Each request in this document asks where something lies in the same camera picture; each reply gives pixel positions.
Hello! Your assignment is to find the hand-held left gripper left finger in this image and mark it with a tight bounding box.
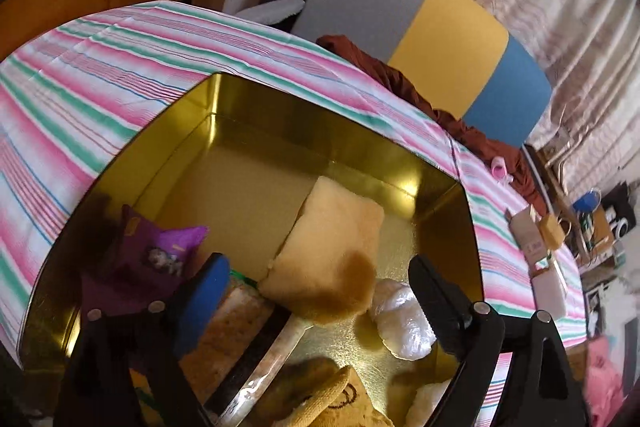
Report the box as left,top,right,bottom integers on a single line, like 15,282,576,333
52,253,232,427

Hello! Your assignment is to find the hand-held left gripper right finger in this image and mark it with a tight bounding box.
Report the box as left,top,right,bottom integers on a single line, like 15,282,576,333
407,255,591,427

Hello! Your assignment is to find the white plastic item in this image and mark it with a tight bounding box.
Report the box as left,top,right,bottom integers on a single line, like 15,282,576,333
371,278,437,361

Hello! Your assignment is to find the clear cracker packet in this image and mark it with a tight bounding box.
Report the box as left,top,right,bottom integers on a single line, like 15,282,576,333
179,281,312,420

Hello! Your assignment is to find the purple packet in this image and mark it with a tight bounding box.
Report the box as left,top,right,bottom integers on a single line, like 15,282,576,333
81,204,209,314

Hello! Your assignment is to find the white box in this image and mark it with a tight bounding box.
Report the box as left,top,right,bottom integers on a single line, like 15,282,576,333
530,257,569,319

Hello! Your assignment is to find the tan block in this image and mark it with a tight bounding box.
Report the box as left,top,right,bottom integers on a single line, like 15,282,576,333
537,213,567,251
259,176,386,324

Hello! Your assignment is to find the gold tin box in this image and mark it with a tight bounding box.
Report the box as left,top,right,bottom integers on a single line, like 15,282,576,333
17,73,485,427

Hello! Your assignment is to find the yellow printed packet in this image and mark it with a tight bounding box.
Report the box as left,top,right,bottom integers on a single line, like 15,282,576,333
269,358,397,427

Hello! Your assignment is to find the maroon cloth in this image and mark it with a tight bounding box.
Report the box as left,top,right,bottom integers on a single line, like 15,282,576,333
316,34,551,215

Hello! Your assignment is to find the wooden side shelf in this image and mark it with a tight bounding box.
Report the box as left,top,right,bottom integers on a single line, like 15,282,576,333
525,142,633,270

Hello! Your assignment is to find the blue mug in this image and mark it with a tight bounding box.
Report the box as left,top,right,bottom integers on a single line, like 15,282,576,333
572,188,602,214

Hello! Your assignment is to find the pink cloth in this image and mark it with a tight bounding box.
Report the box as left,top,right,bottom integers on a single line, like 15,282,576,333
584,336,627,427

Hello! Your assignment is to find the grey yellow blue chair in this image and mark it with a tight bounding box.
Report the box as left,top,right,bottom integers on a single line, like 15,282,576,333
290,0,553,148

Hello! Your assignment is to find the striped tablecloth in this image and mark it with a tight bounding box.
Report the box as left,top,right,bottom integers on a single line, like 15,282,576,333
0,0,586,427

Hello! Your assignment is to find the patterned beige curtain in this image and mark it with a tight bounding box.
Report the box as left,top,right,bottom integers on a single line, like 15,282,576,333
457,0,640,192

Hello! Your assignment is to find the white foam piece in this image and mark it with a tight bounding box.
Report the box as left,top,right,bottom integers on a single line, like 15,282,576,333
235,0,306,25

